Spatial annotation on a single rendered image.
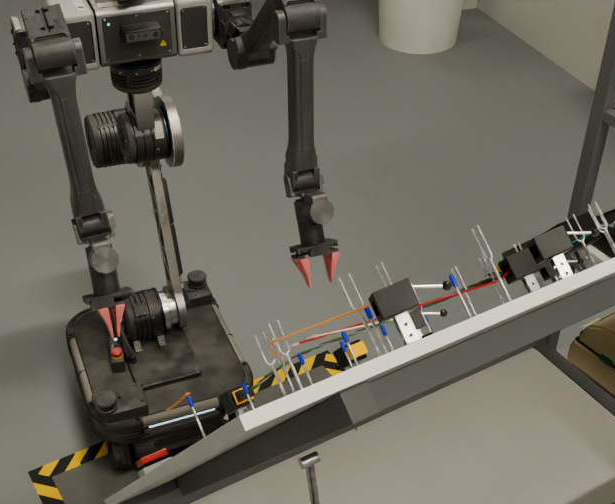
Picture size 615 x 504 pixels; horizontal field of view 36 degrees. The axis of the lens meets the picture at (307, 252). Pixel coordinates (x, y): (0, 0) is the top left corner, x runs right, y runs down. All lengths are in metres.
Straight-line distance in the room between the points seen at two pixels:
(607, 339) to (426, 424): 0.57
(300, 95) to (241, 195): 2.40
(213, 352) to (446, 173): 1.88
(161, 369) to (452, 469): 1.29
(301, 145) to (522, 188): 2.63
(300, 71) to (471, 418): 0.89
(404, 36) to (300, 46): 3.84
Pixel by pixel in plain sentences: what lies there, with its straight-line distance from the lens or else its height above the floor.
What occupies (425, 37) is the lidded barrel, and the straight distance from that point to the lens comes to 5.82.
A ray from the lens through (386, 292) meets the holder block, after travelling 1.27.
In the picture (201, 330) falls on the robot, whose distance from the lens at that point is 3.30.
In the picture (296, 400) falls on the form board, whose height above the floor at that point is 1.67.
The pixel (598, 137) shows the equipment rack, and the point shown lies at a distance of 2.23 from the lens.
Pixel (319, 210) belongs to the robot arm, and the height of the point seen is 1.25.
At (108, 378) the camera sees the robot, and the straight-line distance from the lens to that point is 3.17.
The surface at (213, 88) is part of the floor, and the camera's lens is 5.39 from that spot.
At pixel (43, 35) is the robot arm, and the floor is 1.68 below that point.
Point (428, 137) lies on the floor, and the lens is 4.95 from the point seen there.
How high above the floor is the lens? 2.41
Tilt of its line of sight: 37 degrees down
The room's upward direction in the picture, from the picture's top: 1 degrees clockwise
